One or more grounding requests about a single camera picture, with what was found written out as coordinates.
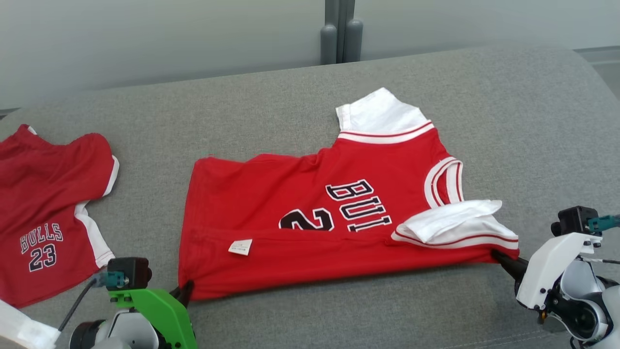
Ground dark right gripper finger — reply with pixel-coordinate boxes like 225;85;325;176
492;249;529;282

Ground red jersey with white sleeves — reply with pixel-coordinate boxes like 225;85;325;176
178;87;520;301

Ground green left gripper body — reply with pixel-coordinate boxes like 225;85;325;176
108;288;198;349

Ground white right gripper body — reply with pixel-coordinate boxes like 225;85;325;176
516;233;604;311

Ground white plastic cable guide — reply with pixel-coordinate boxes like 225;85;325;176
0;299;62;349

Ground red Bulls 23 shorts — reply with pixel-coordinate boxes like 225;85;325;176
0;124;120;309

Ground grey metal partition post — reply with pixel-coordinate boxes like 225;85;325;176
320;0;364;65

